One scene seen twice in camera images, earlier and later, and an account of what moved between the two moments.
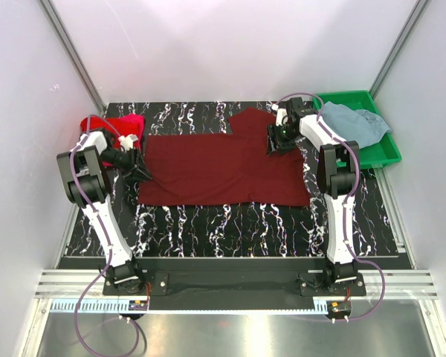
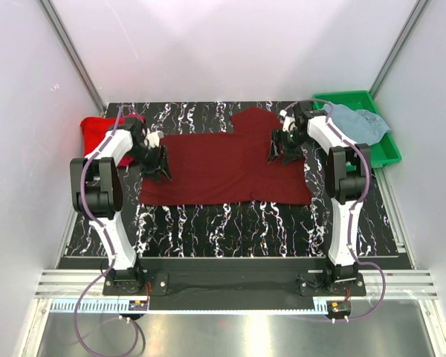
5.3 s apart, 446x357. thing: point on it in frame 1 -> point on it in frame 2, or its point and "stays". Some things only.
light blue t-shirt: (360, 127) stays
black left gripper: (140, 172) -> (149, 170)
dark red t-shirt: (235, 168) stays
